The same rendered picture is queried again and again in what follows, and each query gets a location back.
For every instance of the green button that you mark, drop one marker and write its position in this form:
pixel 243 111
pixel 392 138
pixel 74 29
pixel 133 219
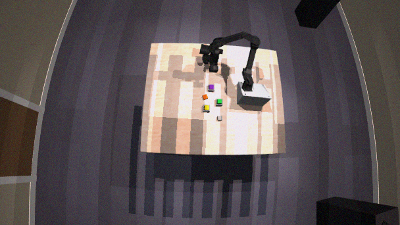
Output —
pixel 219 102

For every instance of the yellow button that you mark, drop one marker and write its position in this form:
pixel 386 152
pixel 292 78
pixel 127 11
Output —
pixel 206 108

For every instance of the purple button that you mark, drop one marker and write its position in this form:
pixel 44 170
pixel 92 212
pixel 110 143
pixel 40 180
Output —
pixel 211 87

